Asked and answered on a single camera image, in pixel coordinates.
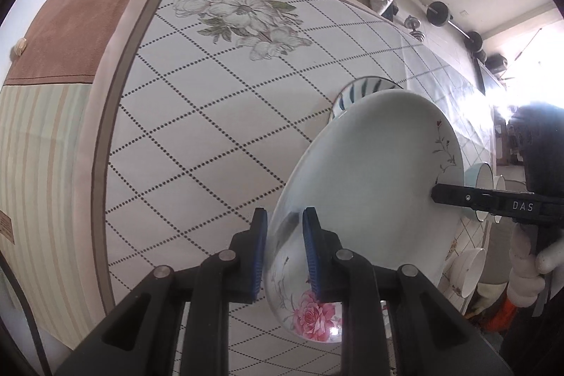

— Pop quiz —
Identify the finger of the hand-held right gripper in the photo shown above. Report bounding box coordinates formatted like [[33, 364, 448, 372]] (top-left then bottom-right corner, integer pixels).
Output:
[[431, 182, 547, 223]]

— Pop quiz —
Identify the small white bowl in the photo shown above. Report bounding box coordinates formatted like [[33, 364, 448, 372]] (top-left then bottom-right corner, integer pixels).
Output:
[[491, 174, 525, 224]]

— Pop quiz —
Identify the blue leaf pattern bowl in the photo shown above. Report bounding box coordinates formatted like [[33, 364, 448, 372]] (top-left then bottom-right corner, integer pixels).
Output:
[[327, 77, 404, 123]]

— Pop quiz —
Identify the orange cloth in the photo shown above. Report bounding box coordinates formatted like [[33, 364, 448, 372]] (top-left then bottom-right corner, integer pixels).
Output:
[[480, 297, 516, 333]]

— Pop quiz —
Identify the chrome dumbbell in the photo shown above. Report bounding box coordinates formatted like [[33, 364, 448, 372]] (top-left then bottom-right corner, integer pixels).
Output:
[[404, 17, 426, 42]]

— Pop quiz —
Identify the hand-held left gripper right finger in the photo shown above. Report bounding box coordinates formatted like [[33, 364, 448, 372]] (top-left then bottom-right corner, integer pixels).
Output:
[[302, 206, 514, 376]]

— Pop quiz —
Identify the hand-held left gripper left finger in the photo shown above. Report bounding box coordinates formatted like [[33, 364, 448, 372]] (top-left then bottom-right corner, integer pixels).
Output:
[[55, 206, 269, 376]]

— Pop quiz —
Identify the light blue bowl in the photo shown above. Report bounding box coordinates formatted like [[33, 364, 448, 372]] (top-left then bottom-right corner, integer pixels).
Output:
[[462, 161, 494, 222]]

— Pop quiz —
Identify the floral dotted-grid tablecloth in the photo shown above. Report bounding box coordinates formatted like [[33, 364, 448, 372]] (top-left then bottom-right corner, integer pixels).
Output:
[[0, 0, 503, 376]]

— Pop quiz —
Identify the black barbell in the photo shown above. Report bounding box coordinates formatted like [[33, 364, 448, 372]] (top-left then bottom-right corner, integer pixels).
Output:
[[427, 1, 483, 51]]

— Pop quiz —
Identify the person's right hand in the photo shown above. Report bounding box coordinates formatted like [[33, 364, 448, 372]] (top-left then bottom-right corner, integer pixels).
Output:
[[507, 222, 564, 308]]

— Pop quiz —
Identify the white rose print plate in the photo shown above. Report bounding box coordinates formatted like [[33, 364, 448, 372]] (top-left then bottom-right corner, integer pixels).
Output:
[[264, 89, 465, 344]]

